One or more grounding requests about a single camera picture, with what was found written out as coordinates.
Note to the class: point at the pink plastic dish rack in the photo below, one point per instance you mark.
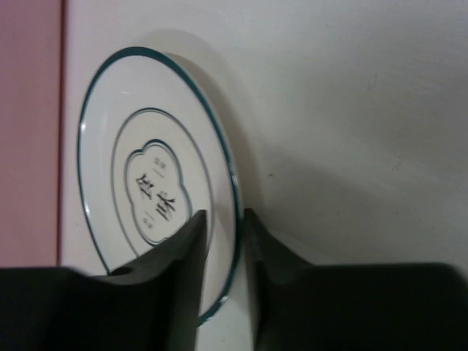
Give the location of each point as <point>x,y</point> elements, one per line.
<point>31,53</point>

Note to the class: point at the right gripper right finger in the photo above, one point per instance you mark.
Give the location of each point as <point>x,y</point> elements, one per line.
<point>403,306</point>

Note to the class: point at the white plate with flower emblem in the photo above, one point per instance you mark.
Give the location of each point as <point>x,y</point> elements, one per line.
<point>151,153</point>

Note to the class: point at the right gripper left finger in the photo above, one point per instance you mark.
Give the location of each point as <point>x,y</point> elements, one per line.
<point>150,303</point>

